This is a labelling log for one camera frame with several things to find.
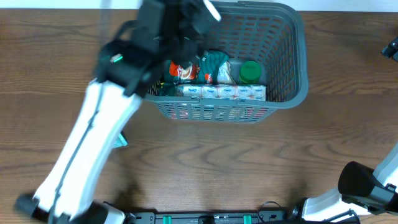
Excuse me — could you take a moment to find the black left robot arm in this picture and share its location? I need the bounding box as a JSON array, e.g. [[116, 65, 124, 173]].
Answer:
[[15, 0, 221, 223]]

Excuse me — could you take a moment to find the grey plastic basket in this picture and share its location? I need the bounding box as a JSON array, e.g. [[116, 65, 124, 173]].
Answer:
[[146, 1, 308, 118]]

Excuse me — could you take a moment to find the white tissue pack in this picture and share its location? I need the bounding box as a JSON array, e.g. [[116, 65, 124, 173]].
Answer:
[[175, 84, 266, 101]]

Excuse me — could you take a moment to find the green coffee bag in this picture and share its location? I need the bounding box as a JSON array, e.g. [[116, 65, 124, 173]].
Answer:
[[159, 50, 229, 96]]

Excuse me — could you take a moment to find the green lid jar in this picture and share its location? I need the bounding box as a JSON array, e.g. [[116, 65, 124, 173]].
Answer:
[[238, 61, 262, 84]]

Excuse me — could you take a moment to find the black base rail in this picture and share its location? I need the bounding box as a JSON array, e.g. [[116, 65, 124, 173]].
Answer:
[[124, 209, 311, 224]]

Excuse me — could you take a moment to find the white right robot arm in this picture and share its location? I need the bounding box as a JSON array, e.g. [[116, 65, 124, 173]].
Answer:
[[286, 146, 397, 223]]

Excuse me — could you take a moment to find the white paper pouch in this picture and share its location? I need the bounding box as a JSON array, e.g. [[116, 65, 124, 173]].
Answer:
[[217, 61, 236, 85]]

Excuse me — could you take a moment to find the small teal packet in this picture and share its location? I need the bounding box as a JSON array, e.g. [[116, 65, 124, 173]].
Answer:
[[113, 131, 128, 148]]

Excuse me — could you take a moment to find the orange pasta pack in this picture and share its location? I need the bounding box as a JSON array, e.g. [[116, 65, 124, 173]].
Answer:
[[164, 103, 274, 123]]

